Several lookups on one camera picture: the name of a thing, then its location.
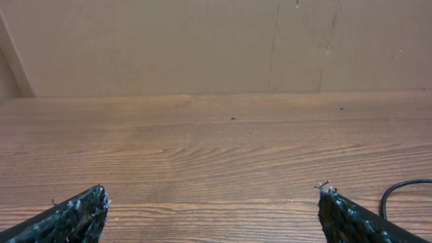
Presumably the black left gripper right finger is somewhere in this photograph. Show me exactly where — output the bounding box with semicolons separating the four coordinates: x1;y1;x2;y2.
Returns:
315;180;429;243

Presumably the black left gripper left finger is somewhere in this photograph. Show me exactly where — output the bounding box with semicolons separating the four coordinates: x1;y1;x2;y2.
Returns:
1;184;111;243

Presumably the black thin cable with barrel plug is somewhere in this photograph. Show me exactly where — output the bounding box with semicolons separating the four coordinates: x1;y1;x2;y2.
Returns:
378;178;432;221

